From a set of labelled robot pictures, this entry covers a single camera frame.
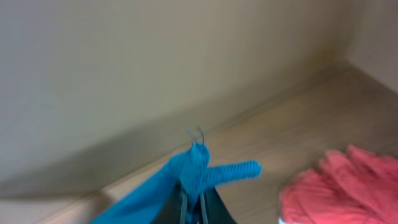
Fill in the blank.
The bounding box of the red and white jersey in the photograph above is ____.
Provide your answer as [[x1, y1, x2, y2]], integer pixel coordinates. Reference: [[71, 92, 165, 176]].
[[279, 145, 397, 224]]

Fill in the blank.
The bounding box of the blue polo shirt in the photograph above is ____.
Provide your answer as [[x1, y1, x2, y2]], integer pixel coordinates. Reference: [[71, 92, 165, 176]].
[[92, 142, 261, 224]]

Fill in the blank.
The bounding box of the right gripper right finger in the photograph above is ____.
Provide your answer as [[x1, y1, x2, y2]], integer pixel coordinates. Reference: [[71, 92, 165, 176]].
[[199, 188, 237, 224]]

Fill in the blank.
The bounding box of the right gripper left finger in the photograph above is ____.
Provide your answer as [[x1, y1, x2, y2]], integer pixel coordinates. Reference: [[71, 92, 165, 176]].
[[151, 183, 188, 224]]

